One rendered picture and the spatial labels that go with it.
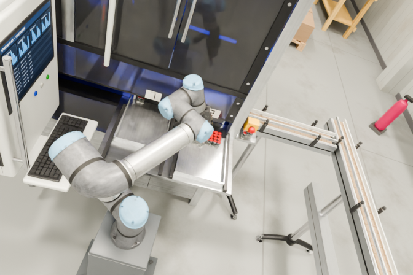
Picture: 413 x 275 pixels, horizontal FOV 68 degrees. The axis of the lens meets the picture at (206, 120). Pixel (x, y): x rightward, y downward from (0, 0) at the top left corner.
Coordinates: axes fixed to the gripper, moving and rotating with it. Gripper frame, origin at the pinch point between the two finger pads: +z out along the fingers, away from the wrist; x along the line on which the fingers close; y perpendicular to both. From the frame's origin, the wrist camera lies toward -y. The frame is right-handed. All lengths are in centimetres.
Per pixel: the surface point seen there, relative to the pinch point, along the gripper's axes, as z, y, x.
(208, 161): 28.4, 1.0, 8.1
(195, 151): 25.6, -5.8, 12.7
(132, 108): 11, -43, 33
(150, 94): 1.0, -29.9, 32.9
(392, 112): 180, 198, 193
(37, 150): 2, -79, -4
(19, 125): -31, -61, -19
